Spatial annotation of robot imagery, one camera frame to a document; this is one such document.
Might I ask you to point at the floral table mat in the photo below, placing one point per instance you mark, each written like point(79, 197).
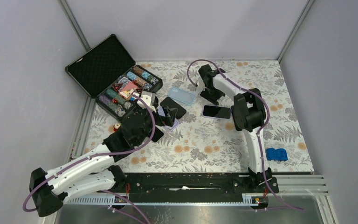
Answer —
point(200, 144)

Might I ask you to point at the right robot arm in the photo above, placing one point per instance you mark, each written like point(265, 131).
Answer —
point(249, 115)

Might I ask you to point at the red toy brick car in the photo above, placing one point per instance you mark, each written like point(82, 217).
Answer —
point(116, 127)

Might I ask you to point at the black poker chip case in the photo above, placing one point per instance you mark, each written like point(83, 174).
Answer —
point(105, 65)

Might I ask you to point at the blue toy car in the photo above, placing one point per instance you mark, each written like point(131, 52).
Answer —
point(279, 154)

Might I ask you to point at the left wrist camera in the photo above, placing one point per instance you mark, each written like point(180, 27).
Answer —
point(149, 99)

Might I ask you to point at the light blue phone case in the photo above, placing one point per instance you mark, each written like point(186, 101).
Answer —
point(182, 96)

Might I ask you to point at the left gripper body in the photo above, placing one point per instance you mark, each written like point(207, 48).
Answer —
point(157, 118)

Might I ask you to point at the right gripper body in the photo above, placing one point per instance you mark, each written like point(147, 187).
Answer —
point(211, 94)

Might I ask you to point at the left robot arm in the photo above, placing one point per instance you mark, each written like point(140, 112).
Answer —
point(95, 170)

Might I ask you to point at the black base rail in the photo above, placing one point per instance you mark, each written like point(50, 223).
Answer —
point(192, 187)

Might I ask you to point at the black phone from blue case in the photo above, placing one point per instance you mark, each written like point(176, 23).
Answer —
point(168, 101)

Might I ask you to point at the triangular card box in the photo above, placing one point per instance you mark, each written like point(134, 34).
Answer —
point(117, 86)

